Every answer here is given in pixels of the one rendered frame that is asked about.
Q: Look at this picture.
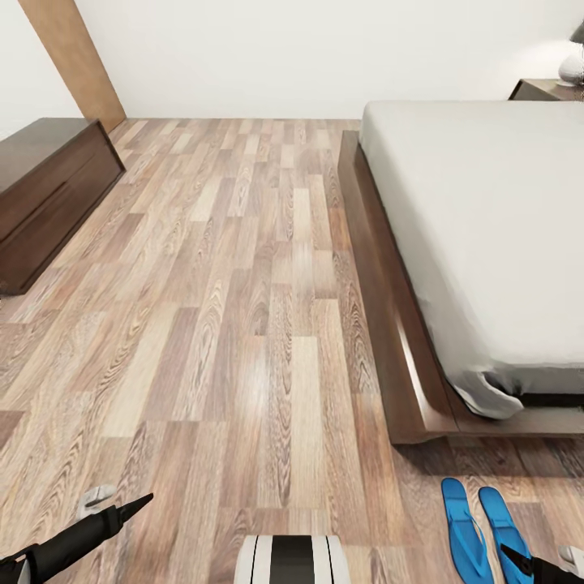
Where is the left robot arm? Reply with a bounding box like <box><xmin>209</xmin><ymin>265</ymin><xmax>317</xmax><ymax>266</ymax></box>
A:
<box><xmin>0</xmin><ymin>484</ymin><xmax>153</xmax><ymax>584</ymax></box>

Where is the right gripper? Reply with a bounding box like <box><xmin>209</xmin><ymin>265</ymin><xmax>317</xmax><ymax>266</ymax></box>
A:
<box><xmin>500</xmin><ymin>545</ymin><xmax>584</xmax><ymax>584</ymax></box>

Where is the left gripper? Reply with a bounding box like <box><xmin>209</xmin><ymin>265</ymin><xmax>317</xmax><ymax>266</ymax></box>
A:
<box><xmin>58</xmin><ymin>492</ymin><xmax>153</xmax><ymax>569</ymax></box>

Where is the sandal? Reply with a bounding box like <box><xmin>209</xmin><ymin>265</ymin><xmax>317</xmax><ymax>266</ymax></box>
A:
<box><xmin>441</xmin><ymin>477</ymin><xmax>494</xmax><ymax>584</ymax></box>
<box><xmin>478</xmin><ymin>487</ymin><xmax>534</xmax><ymax>584</ymax></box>

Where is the robot trunk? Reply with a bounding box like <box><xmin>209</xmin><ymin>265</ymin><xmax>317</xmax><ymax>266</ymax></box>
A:
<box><xmin>234</xmin><ymin>535</ymin><xmax>350</xmax><ymax>584</ymax></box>

